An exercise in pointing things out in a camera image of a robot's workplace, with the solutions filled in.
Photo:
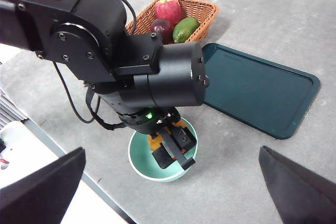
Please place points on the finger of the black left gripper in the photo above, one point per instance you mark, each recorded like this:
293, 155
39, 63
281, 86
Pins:
163, 158
187, 140

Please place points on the dark purple plum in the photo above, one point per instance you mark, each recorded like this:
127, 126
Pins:
164, 28

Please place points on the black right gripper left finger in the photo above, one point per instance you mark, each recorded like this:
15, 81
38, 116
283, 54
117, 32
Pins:
39, 195

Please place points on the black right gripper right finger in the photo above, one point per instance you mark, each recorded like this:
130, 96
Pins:
302, 195

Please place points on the grey ribbed panel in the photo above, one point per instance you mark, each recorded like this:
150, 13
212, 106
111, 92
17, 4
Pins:
10, 108

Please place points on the red apple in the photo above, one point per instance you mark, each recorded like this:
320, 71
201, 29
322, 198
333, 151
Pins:
168, 9

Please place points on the teal ceramic bowl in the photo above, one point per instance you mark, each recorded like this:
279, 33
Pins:
147, 166

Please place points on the brown wicker basket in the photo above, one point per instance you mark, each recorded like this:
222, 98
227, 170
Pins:
204, 14

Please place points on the dark green rectangular tray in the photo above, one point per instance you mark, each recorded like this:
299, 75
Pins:
257, 95

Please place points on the green avocado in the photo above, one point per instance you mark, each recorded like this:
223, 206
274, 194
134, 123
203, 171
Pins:
185, 30

